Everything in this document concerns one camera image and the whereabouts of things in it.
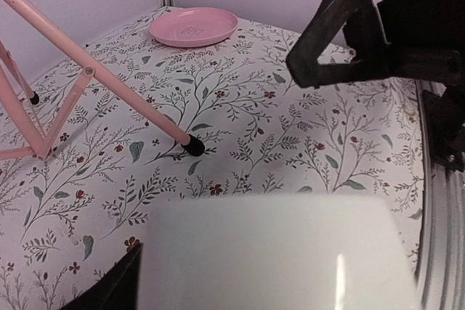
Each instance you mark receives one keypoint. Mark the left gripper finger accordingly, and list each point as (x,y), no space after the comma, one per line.
(116,290)

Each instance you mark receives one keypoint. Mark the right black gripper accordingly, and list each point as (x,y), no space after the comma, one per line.
(417,39)

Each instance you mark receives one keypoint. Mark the white metronome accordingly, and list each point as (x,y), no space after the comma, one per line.
(275,252)

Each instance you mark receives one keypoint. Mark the pink plate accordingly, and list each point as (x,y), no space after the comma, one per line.
(194,27)

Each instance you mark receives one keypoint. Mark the floral table mat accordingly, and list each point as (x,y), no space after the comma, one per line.
(67,220)

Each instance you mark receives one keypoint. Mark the aluminium front rail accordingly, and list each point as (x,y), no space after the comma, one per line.
(440,267)

